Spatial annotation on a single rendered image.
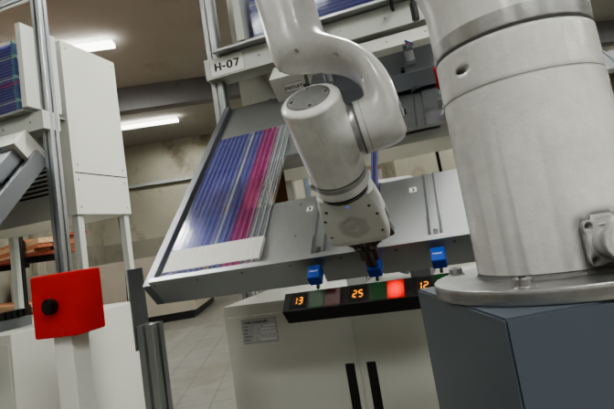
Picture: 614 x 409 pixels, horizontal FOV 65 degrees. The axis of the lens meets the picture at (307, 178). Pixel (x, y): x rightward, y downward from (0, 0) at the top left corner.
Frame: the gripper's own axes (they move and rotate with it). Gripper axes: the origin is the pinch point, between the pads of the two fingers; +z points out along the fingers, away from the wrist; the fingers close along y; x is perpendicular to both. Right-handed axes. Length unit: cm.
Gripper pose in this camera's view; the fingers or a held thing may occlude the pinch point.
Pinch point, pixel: (369, 253)
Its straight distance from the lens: 83.8
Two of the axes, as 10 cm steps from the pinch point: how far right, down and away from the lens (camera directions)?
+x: 1.1, -6.4, 7.6
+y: 9.4, -1.9, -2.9
